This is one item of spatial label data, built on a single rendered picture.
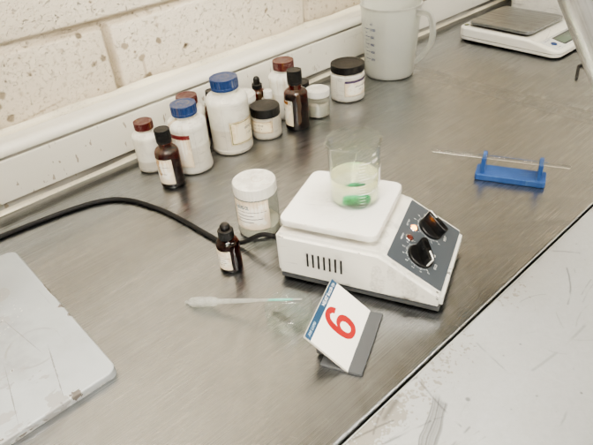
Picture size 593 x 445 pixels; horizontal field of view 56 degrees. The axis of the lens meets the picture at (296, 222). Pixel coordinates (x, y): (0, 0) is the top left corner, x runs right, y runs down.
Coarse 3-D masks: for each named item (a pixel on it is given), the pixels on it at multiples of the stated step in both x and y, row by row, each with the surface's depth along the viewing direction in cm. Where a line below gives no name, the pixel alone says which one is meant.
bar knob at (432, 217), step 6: (426, 216) 67; (432, 216) 66; (438, 216) 67; (420, 222) 67; (426, 222) 67; (432, 222) 66; (438, 222) 66; (420, 228) 67; (426, 228) 67; (432, 228) 67; (438, 228) 66; (444, 228) 66; (426, 234) 66; (432, 234) 66; (438, 234) 66
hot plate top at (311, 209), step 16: (320, 176) 72; (304, 192) 69; (320, 192) 68; (384, 192) 67; (400, 192) 68; (288, 208) 66; (304, 208) 66; (320, 208) 66; (336, 208) 65; (384, 208) 65; (288, 224) 64; (304, 224) 63; (320, 224) 63; (336, 224) 63; (352, 224) 63; (368, 224) 62; (384, 224) 63; (368, 240) 61
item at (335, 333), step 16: (336, 288) 62; (336, 304) 61; (352, 304) 62; (320, 320) 58; (336, 320) 59; (352, 320) 61; (320, 336) 57; (336, 336) 58; (352, 336) 59; (336, 352) 57
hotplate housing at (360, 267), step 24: (288, 240) 65; (312, 240) 64; (336, 240) 63; (384, 240) 63; (288, 264) 67; (312, 264) 66; (336, 264) 64; (360, 264) 63; (384, 264) 61; (360, 288) 65; (384, 288) 63; (408, 288) 62; (432, 288) 61
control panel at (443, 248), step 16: (416, 208) 69; (416, 224) 67; (448, 224) 70; (400, 240) 64; (416, 240) 65; (432, 240) 66; (448, 240) 67; (400, 256) 62; (448, 256) 66; (416, 272) 61; (432, 272) 63
